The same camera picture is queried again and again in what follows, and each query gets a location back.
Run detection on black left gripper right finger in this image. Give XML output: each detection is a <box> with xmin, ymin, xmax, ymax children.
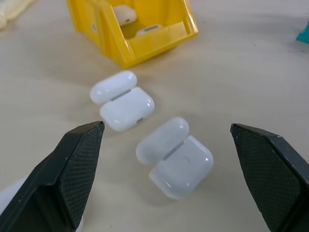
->
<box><xmin>230</xmin><ymin>123</ymin><xmax>309</xmax><ymax>232</ymax></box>

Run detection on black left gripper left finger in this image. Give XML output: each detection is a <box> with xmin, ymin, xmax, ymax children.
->
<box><xmin>0</xmin><ymin>120</ymin><xmax>105</xmax><ymax>232</ymax></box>

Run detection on yellow plastic bin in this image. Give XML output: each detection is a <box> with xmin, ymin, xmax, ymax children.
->
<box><xmin>66</xmin><ymin>0</ymin><xmax>199</xmax><ymax>69</ymax></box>

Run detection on teal object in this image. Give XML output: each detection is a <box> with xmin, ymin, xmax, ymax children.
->
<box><xmin>296</xmin><ymin>20</ymin><xmax>309</xmax><ymax>42</ymax></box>

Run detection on cream knitted cloth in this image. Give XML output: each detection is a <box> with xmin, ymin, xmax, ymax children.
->
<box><xmin>0</xmin><ymin>0</ymin><xmax>37</xmax><ymax>31</ymax></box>

